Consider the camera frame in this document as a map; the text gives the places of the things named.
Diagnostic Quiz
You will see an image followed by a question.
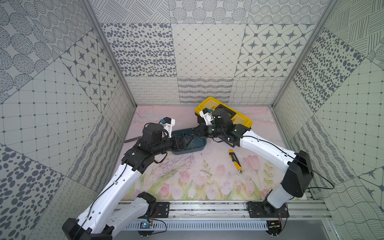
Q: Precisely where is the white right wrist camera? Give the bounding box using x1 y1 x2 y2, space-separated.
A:
199 108 214 126

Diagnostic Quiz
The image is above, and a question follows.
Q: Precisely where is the teal plastic storage box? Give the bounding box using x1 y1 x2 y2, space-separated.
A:
172 128 207 155

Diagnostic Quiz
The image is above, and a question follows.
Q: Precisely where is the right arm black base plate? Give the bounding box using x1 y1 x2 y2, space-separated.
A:
246 201 290 218

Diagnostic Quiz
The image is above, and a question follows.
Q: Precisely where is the white slotted cable duct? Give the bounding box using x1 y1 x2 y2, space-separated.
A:
123 220 268 231

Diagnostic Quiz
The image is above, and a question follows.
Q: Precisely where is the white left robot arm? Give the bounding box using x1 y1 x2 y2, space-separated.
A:
62 118 187 240

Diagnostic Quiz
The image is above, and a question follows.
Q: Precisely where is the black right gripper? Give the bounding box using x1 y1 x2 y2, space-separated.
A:
190 123 225 139

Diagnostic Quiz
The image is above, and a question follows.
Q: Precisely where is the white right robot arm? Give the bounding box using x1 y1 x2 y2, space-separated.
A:
194 108 314 213

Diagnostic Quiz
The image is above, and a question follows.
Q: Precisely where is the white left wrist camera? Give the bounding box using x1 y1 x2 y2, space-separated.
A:
160 117 176 138

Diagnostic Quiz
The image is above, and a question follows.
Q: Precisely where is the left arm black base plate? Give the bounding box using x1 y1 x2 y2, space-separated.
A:
143 202 170 219

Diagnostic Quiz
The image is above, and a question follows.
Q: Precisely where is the steel nail pile centre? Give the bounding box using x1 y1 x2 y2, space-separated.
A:
200 170 213 176

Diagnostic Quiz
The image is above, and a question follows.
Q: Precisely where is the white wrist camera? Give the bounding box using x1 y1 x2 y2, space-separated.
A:
199 108 214 126
160 117 176 138

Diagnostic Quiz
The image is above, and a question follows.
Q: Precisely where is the yellow black toolbox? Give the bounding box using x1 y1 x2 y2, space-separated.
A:
195 97 253 129

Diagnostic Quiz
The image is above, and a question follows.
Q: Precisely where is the aluminium mounting rail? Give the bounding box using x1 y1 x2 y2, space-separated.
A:
113 200 331 221

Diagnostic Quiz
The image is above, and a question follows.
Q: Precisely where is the dark metal L-shaped wrench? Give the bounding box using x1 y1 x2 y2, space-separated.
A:
124 136 141 144

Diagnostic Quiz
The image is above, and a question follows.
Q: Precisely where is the yellow black utility knife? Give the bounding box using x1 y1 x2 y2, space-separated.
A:
229 150 243 174

